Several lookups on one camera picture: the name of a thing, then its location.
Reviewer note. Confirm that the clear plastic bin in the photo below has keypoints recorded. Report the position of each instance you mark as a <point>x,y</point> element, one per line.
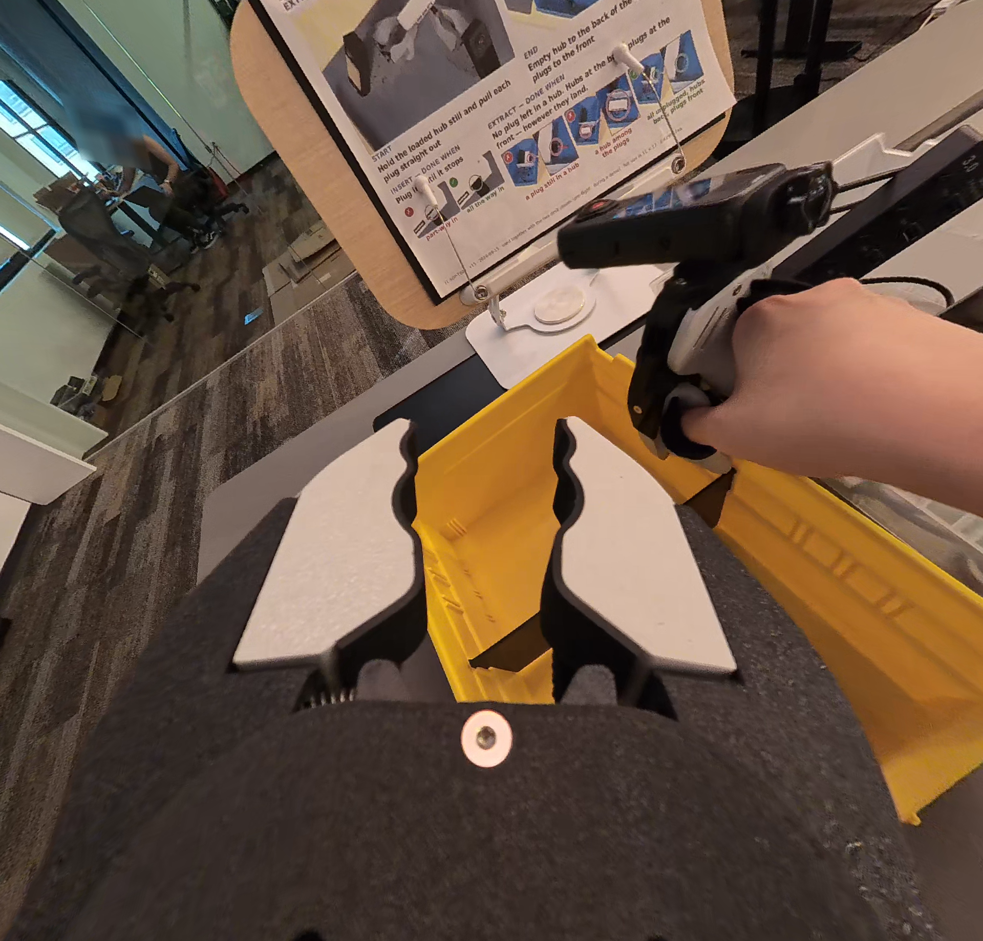
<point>914,530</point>

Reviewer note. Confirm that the instruction sheet on wooden stand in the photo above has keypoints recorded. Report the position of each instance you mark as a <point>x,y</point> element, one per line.
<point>292,150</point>

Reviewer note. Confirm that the cardboard box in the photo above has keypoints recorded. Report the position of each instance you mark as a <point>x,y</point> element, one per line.
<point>307,273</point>

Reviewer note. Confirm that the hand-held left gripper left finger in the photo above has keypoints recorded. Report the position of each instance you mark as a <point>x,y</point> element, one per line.
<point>338,572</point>

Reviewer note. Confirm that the black USB hub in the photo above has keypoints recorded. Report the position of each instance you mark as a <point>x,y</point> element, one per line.
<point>906,211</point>

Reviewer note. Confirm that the person's right forearm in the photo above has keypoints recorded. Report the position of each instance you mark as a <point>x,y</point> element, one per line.
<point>971,419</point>

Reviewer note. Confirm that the person's right hand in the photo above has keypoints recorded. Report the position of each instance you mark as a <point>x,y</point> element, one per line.
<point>829,380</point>

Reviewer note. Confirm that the black bin divider plate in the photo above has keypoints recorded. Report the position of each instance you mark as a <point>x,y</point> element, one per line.
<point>507,649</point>

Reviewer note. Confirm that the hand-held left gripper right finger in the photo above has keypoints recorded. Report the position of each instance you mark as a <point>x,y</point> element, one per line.
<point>645,580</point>

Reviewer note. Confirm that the yellow storage bin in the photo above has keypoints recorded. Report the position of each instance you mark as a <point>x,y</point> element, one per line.
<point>845,611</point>

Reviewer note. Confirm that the black office chair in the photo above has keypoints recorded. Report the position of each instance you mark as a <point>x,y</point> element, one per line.
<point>100,242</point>

